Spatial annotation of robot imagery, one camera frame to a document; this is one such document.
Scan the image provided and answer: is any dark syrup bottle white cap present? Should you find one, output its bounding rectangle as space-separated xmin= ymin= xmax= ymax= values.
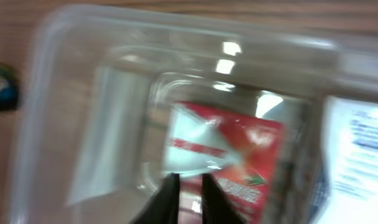
xmin=0 ymin=62 xmax=20 ymax=111

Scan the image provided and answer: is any white plaster box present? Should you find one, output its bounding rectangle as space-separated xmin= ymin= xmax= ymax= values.
xmin=314 ymin=96 xmax=378 ymax=224

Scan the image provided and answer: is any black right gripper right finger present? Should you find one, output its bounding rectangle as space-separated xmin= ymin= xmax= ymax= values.
xmin=201 ymin=174 xmax=244 ymax=224

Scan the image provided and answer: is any red medicine box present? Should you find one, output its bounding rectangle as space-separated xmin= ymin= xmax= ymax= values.
xmin=163 ymin=102 xmax=285 ymax=223

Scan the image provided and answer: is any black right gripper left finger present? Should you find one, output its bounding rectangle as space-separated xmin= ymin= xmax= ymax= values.
xmin=129 ymin=173 xmax=180 ymax=224

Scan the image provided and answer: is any clear plastic container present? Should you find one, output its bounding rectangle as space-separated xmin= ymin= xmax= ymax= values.
xmin=8 ymin=5 xmax=378 ymax=223

